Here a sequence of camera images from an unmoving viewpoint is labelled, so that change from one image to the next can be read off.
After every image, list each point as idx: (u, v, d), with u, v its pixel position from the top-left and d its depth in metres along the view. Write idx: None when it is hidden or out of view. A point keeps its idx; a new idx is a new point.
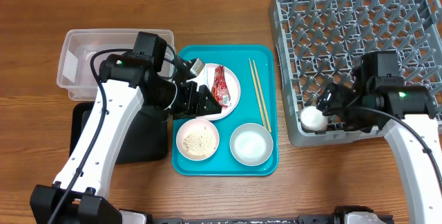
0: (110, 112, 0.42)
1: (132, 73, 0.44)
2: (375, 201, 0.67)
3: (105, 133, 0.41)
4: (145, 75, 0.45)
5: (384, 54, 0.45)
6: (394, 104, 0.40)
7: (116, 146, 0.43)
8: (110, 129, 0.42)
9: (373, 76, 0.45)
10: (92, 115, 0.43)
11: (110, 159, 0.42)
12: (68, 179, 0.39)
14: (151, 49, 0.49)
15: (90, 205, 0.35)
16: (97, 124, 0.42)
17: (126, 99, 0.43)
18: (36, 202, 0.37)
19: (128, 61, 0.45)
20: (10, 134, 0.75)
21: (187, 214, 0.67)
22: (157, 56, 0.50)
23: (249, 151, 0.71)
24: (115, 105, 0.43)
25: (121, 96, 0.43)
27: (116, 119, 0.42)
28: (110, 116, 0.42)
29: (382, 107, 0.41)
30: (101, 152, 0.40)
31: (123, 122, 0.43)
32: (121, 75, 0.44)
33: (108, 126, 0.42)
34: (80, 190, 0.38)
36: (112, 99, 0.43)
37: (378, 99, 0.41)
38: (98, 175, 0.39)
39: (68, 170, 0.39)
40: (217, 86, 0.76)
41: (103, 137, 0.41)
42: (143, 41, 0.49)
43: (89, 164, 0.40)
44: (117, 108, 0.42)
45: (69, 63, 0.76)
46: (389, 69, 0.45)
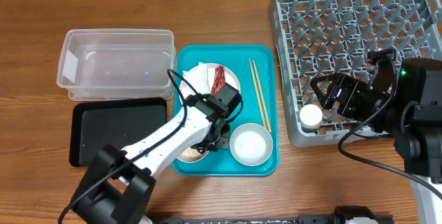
0: (186, 126, 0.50)
1: (210, 113, 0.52)
2: (375, 201, 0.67)
3: (175, 139, 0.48)
4: (217, 120, 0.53)
5: (435, 77, 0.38)
6: (432, 152, 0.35)
7: (173, 156, 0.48)
8: (180, 137, 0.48)
9: (415, 101, 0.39)
10: (171, 122, 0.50)
11: (166, 161, 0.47)
12: (133, 153, 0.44)
14: (229, 100, 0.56)
15: (138, 187, 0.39)
16: (171, 129, 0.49)
17: (199, 125, 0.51)
18: (99, 157, 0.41)
19: (210, 104, 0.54)
20: (10, 134, 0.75)
21: (187, 213, 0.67)
22: (231, 107, 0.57)
23: (250, 151, 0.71)
24: (190, 124, 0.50)
25: (197, 120, 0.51)
27: (187, 133, 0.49)
28: (184, 129, 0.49)
29: (418, 152, 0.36)
30: (166, 150, 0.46)
31: (188, 140, 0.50)
32: (202, 110, 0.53)
33: (179, 135, 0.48)
34: (139, 166, 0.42)
36: (190, 119, 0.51)
37: (413, 145, 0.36)
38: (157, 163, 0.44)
39: (137, 146, 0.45)
40: (217, 86, 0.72)
41: (173, 140, 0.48)
42: (226, 91, 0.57)
43: (155, 153, 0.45)
44: (192, 126, 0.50)
45: (68, 62, 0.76)
46: (436, 96, 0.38)
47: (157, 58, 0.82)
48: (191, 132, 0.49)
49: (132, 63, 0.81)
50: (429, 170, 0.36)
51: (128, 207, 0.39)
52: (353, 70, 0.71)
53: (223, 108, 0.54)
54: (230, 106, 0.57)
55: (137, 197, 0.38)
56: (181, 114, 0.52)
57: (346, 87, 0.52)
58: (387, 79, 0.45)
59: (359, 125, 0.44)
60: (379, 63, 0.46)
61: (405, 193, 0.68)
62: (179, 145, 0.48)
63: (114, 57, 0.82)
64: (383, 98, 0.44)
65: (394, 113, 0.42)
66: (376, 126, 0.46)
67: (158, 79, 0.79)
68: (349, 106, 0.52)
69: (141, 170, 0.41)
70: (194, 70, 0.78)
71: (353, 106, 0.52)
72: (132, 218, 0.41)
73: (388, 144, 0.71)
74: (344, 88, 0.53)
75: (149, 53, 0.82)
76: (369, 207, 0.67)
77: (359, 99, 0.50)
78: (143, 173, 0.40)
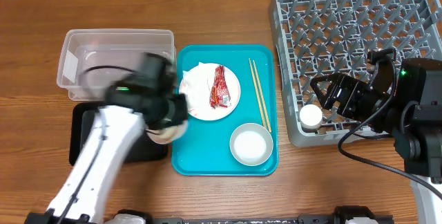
0: (108, 138, 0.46)
1: (133, 99, 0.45)
2: (375, 201, 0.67)
3: (102, 159, 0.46)
4: (146, 101, 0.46)
5: (435, 77, 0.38)
6: (432, 152, 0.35)
7: (112, 172, 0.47)
8: (108, 155, 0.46)
9: (415, 101, 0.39)
10: (92, 140, 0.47)
11: (107, 182, 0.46)
12: (63, 201, 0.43)
14: (155, 72, 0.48)
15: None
16: (95, 150, 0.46)
17: (123, 129, 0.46)
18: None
19: (131, 89, 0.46)
20: (10, 134, 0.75)
21: (187, 214, 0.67)
22: (161, 79, 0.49)
23: (250, 151, 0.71)
24: (112, 132, 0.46)
25: (117, 126, 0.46)
27: (114, 145, 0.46)
28: (107, 142, 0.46)
29: (417, 153, 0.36)
30: (97, 179, 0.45)
31: (121, 148, 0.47)
32: (125, 103, 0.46)
33: (104, 155, 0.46)
34: (74, 216, 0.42)
36: (110, 126, 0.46)
37: (413, 145, 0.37)
38: (92, 201, 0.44)
39: (65, 194, 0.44)
40: (217, 86, 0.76)
41: (99, 164, 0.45)
42: (146, 65, 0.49)
43: (85, 190, 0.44)
44: (115, 137, 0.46)
45: (68, 62, 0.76)
46: (436, 96, 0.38)
47: None
48: (114, 144, 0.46)
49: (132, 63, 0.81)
50: (429, 170, 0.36)
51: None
52: (353, 70, 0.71)
53: (149, 86, 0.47)
54: (159, 82, 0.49)
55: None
56: (100, 123, 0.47)
57: (345, 87, 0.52)
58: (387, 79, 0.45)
59: (359, 125, 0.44)
60: (379, 63, 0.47)
61: (405, 193, 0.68)
62: (111, 162, 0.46)
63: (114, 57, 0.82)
64: (384, 98, 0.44)
65: (394, 113, 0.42)
66: (376, 126, 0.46)
67: None
68: (349, 106, 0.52)
69: (77, 220, 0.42)
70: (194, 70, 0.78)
71: (353, 106, 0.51)
72: None
73: (388, 144, 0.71)
74: (344, 88, 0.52)
75: (149, 53, 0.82)
76: (369, 207, 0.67)
77: (359, 99, 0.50)
78: (81, 220, 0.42)
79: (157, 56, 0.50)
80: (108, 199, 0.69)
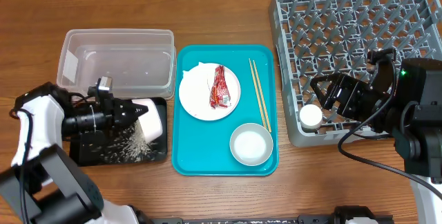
0: (35, 112, 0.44)
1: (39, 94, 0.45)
2: (375, 201, 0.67)
3: (39, 123, 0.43)
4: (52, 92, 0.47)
5: (435, 77, 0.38)
6: (432, 152, 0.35)
7: (55, 133, 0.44)
8: (41, 117, 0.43)
9: (415, 101, 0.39)
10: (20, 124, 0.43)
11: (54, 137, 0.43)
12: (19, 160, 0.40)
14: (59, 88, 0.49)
15: (50, 160, 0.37)
16: (26, 126, 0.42)
17: (44, 101, 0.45)
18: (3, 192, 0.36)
19: (34, 90, 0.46)
20: (10, 134, 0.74)
21: (187, 214, 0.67)
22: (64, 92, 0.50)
23: (250, 151, 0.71)
24: (37, 106, 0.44)
25: (36, 102, 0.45)
27: (43, 112, 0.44)
28: (36, 113, 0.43)
29: (417, 152, 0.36)
30: (41, 131, 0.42)
31: (52, 116, 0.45)
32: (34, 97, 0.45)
33: (39, 121, 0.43)
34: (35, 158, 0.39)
36: (32, 106, 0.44)
37: (413, 145, 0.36)
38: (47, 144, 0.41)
39: (18, 155, 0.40)
40: (217, 86, 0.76)
41: (38, 124, 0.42)
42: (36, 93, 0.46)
43: (36, 142, 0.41)
44: (41, 108, 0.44)
45: (69, 62, 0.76)
46: (435, 96, 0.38)
47: (157, 58, 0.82)
48: (45, 105, 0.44)
49: (132, 63, 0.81)
50: (429, 171, 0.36)
51: (60, 172, 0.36)
52: (353, 70, 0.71)
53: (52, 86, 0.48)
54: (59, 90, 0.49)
55: (59, 160, 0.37)
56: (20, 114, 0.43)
57: (346, 87, 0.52)
58: (387, 79, 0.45)
59: (359, 125, 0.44)
60: (379, 63, 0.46)
61: (405, 193, 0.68)
62: (48, 124, 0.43)
63: (114, 57, 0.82)
64: (383, 98, 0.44)
65: (394, 113, 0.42)
66: (376, 126, 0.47)
67: (158, 79, 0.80)
68: (349, 106, 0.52)
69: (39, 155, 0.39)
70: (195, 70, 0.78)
71: (354, 106, 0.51)
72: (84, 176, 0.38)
73: (388, 144, 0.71)
74: (344, 88, 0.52)
75: (149, 53, 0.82)
76: (370, 207, 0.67)
77: (360, 99, 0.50)
78: (42, 154, 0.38)
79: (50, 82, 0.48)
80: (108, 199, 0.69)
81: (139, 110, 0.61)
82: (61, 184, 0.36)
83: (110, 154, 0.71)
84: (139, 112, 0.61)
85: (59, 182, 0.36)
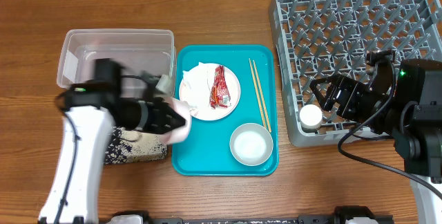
0: (83, 138, 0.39)
1: (93, 99, 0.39)
2: (375, 202, 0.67)
3: (81, 167, 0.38)
4: (109, 97, 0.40)
5: (434, 77, 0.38)
6: (432, 151, 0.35)
7: (97, 175, 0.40)
8: (86, 153, 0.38)
9: (414, 102, 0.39)
10: (65, 145, 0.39)
11: (94, 182, 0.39)
12: (52, 211, 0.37)
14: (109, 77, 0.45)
15: None
16: (70, 154, 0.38)
17: (97, 121, 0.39)
18: None
19: (90, 88, 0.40)
20: (10, 134, 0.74)
21: (187, 214, 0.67)
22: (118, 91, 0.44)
23: (249, 151, 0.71)
24: (86, 131, 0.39)
25: (88, 118, 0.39)
27: (88, 146, 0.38)
28: (82, 143, 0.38)
29: (417, 152, 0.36)
30: (81, 180, 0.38)
31: (99, 143, 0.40)
32: (86, 105, 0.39)
33: (83, 161, 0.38)
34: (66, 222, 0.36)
36: (81, 127, 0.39)
37: (412, 145, 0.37)
38: (82, 204, 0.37)
39: (50, 203, 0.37)
40: (217, 86, 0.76)
41: (80, 168, 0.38)
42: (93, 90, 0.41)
43: (72, 193, 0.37)
44: (90, 133, 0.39)
45: (69, 63, 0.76)
46: (435, 96, 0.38)
47: (157, 58, 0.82)
48: (94, 134, 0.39)
49: (132, 63, 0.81)
50: (429, 170, 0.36)
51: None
52: (353, 70, 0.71)
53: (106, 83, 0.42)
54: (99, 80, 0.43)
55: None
56: (69, 126, 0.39)
57: (345, 88, 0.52)
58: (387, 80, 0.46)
59: (358, 126, 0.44)
60: (378, 65, 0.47)
61: (405, 193, 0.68)
62: (91, 169, 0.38)
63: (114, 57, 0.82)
64: (382, 99, 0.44)
65: (394, 114, 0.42)
66: (376, 126, 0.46)
67: None
68: (349, 108, 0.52)
69: None
70: (194, 70, 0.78)
71: (353, 107, 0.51)
72: None
73: (388, 144, 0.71)
74: (343, 90, 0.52)
75: (149, 53, 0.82)
76: (370, 207, 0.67)
77: (358, 101, 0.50)
78: None
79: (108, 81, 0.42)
80: (109, 199, 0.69)
81: (176, 122, 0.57)
82: None
83: (110, 155, 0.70)
84: (178, 124, 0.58)
85: None
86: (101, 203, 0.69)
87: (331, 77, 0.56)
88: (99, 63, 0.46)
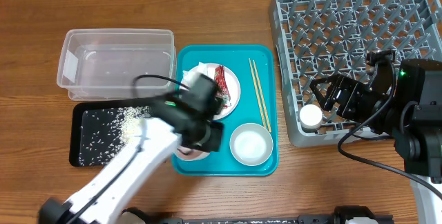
0: (145, 150, 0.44)
1: (179, 117, 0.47)
2: (374, 201, 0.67)
3: (130, 173, 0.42)
4: (190, 122, 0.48)
5: (434, 77, 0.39)
6: (432, 151, 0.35)
7: (132, 191, 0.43)
8: (138, 168, 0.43)
9: (414, 102, 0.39)
10: (128, 148, 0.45)
11: (125, 201, 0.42)
12: (81, 202, 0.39)
14: (204, 95, 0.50)
15: None
16: (128, 157, 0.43)
17: (162, 144, 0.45)
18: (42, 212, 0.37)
19: (180, 106, 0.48)
20: (10, 134, 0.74)
21: (187, 214, 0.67)
22: (207, 106, 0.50)
23: (249, 151, 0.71)
24: (152, 145, 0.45)
25: (159, 138, 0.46)
27: (147, 159, 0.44)
28: (143, 153, 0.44)
29: (417, 152, 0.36)
30: (121, 189, 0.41)
31: (153, 163, 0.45)
32: (168, 117, 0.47)
33: (132, 171, 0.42)
34: (86, 220, 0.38)
36: (152, 139, 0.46)
37: (413, 145, 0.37)
38: (110, 210, 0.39)
39: (83, 194, 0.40)
40: (217, 86, 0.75)
41: (129, 173, 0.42)
42: (188, 103, 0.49)
43: (106, 197, 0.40)
44: (153, 149, 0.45)
45: (69, 63, 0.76)
46: (434, 96, 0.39)
47: (157, 58, 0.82)
48: (152, 155, 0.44)
49: (132, 63, 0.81)
50: (429, 170, 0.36)
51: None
52: (353, 70, 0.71)
53: (196, 107, 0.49)
54: (207, 101, 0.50)
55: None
56: (141, 133, 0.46)
57: (345, 88, 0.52)
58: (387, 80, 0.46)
59: (358, 126, 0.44)
60: (378, 65, 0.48)
61: (405, 193, 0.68)
62: (135, 181, 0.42)
63: (114, 57, 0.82)
64: (382, 99, 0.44)
65: (394, 114, 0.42)
66: (375, 127, 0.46)
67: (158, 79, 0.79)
68: (349, 108, 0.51)
69: None
70: (194, 70, 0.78)
71: (353, 107, 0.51)
72: None
73: (388, 144, 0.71)
74: (343, 90, 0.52)
75: (149, 52, 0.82)
76: (370, 207, 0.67)
77: (358, 101, 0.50)
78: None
79: (203, 98, 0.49)
80: None
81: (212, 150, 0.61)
82: None
83: (111, 155, 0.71)
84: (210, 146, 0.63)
85: None
86: None
87: (331, 77, 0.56)
88: (200, 78, 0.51)
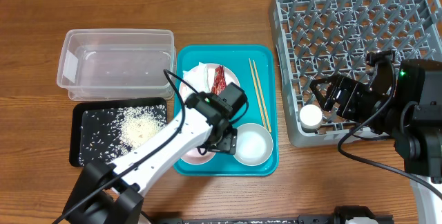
0: (182, 132, 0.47)
1: (212, 114, 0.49)
2: (375, 201, 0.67)
3: (168, 149, 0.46)
4: (221, 120, 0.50)
5: (434, 78, 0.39)
6: (432, 151, 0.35)
7: (167, 166, 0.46)
8: (176, 146, 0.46)
9: (414, 102, 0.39)
10: (168, 127, 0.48)
11: (159, 173, 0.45)
12: (123, 166, 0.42)
14: (234, 100, 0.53)
15: (128, 202, 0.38)
16: (167, 135, 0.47)
17: (198, 130, 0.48)
18: (87, 169, 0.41)
19: (215, 104, 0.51)
20: (10, 134, 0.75)
21: (187, 214, 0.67)
22: (235, 108, 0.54)
23: (250, 151, 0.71)
24: (188, 129, 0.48)
25: (196, 124, 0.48)
27: (184, 140, 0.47)
28: (181, 135, 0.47)
29: (416, 152, 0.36)
30: (159, 160, 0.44)
31: (187, 146, 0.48)
32: (204, 110, 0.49)
33: (169, 148, 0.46)
34: (128, 182, 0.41)
36: (188, 124, 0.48)
37: (413, 145, 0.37)
38: (148, 178, 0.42)
39: (127, 160, 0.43)
40: (217, 86, 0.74)
41: (167, 148, 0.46)
42: (219, 104, 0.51)
43: (146, 166, 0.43)
44: (189, 133, 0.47)
45: (69, 63, 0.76)
46: (434, 95, 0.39)
47: (157, 58, 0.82)
48: (188, 138, 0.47)
49: (132, 63, 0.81)
50: (429, 171, 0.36)
51: (117, 218, 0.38)
52: (353, 70, 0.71)
53: (228, 109, 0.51)
54: (235, 106, 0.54)
55: (123, 218, 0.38)
56: (179, 117, 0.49)
57: (345, 88, 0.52)
58: (385, 81, 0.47)
59: (358, 126, 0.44)
60: (378, 65, 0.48)
61: (405, 193, 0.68)
62: (171, 157, 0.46)
63: (114, 57, 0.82)
64: (382, 99, 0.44)
65: (394, 114, 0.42)
66: (375, 126, 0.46)
67: (158, 79, 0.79)
68: (349, 108, 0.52)
69: (129, 186, 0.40)
70: (194, 70, 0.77)
71: (353, 107, 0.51)
72: None
73: (388, 144, 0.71)
74: (343, 90, 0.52)
75: (149, 52, 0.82)
76: (370, 207, 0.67)
77: (358, 101, 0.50)
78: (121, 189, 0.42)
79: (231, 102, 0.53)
80: None
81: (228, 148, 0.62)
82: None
83: (110, 155, 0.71)
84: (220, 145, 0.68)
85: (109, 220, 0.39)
86: None
87: (331, 78, 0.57)
88: (231, 86, 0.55)
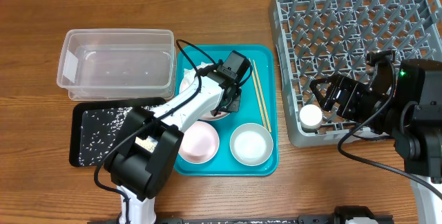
0: (202, 92, 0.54)
1: (219, 81, 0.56)
2: (375, 201, 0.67)
3: (192, 104, 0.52)
4: (228, 88, 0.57)
5: (434, 79, 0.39)
6: (432, 151, 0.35)
7: (193, 117, 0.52)
8: (198, 102, 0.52)
9: (415, 102, 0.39)
10: (188, 89, 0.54)
11: (188, 122, 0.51)
12: (159, 113, 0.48)
14: (237, 68, 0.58)
15: (172, 138, 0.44)
16: (188, 95, 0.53)
17: (214, 93, 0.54)
18: (130, 115, 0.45)
19: (220, 73, 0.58)
20: (10, 134, 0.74)
21: (187, 213, 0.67)
22: (240, 74, 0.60)
23: (250, 151, 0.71)
24: (206, 92, 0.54)
25: (212, 87, 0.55)
27: (204, 99, 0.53)
28: (200, 95, 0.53)
29: (416, 151, 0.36)
30: (188, 110, 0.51)
31: (206, 104, 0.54)
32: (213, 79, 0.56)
33: (193, 103, 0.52)
34: (166, 124, 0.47)
36: (205, 87, 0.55)
37: (412, 145, 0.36)
38: (180, 122, 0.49)
39: (161, 109, 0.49)
40: None
41: (191, 103, 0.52)
42: (225, 72, 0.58)
43: (178, 114, 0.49)
44: (207, 93, 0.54)
45: (69, 63, 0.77)
46: (435, 96, 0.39)
47: (157, 58, 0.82)
48: (206, 98, 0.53)
49: (132, 63, 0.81)
50: (429, 170, 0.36)
51: (161, 152, 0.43)
52: (353, 70, 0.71)
53: (233, 77, 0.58)
54: (239, 73, 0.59)
55: (170, 148, 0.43)
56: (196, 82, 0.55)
57: (345, 88, 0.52)
58: (386, 80, 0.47)
59: (358, 126, 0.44)
60: (378, 65, 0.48)
61: (405, 193, 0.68)
62: (195, 110, 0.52)
63: (114, 57, 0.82)
64: (383, 99, 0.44)
65: (394, 114, 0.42)
66: (375, 127, 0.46)
67: (158, 79, 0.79)
68: (349, 108, 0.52)
69: (168, 126, 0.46)
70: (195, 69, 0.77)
71: (353, 107, 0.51)
72: (163, 173, 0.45)
73: (388, 144, 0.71)
74: (343, 90, 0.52)
75: (149, 52, 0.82)
76: (370, 207, 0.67)
77: (359, 101, 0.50)
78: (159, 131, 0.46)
79: (235, 69, 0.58)
80: (109, 199, 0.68)
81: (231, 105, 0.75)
82: (152, 161, 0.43)
83: None
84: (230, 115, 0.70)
85: (154, 157, 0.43)
86: (101, 203, 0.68)
87: (329, 79, 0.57)
88: (233, 54, 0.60)
